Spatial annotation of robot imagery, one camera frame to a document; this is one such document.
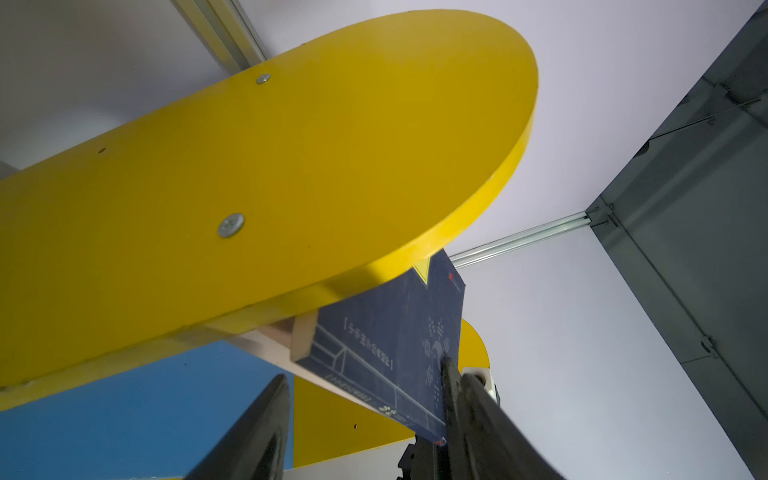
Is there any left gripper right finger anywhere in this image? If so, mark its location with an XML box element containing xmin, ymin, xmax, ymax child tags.
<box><xmin>441</xmin><ymin>357</ymin><xmax>562</xmax><ymax>480</ymax></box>

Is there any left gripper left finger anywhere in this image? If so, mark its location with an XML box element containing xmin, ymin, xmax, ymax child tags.
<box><xmin>185</xmin><ymin>374</ymin><xmax>291</xmax><ymax>480</ymax></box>

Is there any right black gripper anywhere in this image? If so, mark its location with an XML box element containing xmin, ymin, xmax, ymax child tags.
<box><xmin>398</xmin><ymin>436</ymin><xmax>447</xmax><ymax>480</ymax></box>

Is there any navy blue book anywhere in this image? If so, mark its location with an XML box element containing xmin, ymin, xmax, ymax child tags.
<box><xmin>290</xmin><ymin>251</ymin><xmax>465</xmax><ymax>444</ymax></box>

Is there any yellow pink blue bookshelf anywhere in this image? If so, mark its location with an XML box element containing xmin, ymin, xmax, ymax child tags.
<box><xmin>1</xmin><ymin>10</ymin><xmax>539</xmax><ymax>479</ymax></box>

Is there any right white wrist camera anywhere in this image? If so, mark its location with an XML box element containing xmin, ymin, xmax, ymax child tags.
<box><xmin>462</xmin><ymin>367</ymin><xmax>501</xmax><ymax>405</ymax></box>

